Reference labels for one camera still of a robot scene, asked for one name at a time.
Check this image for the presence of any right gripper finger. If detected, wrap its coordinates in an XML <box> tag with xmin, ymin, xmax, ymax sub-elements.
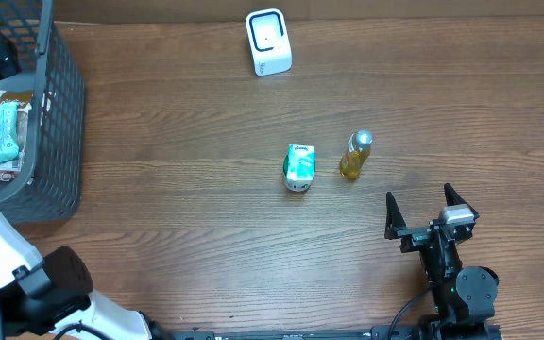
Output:
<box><xmin>384</xmin><ymin>192</ymin><xmax>407</xmax><ymax>240</ymax></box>
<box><xmin>443</xmin><ymin>183</ymin><xmax>480</xmax><ymax>220</ymax></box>

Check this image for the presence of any yellow liquid bottle silver cap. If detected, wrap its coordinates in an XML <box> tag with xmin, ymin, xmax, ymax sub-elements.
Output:
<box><xmin>339</xmin><ymin>129</ymin><xmax>374</xmax><ymax>179</ymax></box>

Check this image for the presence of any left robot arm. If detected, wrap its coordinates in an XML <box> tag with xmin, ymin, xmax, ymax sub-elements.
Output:
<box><xmin>0</xmin><ymin>8</ymin><xmax>168</xmax><ymax>339</ymax></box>

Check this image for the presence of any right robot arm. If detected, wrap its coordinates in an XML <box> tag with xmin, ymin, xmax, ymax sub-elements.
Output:
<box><xmin>384</xmin><ymin>183</ymin><xmax>502</xmax><ymax>340</ymax></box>

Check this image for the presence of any white barcode scanner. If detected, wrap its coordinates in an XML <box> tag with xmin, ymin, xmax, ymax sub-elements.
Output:
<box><xmin>245</xmin><ymin>8</ymin><xmax>293</xmax><ymax>77</ymax></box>

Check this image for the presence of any grey plastic shopping basket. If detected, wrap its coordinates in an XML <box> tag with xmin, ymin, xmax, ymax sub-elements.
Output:
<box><xmin>0</xmin><ymin>1</ymin><xmax>86</xmax><ymax>224</ymax></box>

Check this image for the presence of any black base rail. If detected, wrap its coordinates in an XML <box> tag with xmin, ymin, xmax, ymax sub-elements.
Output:
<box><xmin>169</xmin><ymin>325</ymin><xmax>503</xmax><ymax>340</ymax></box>

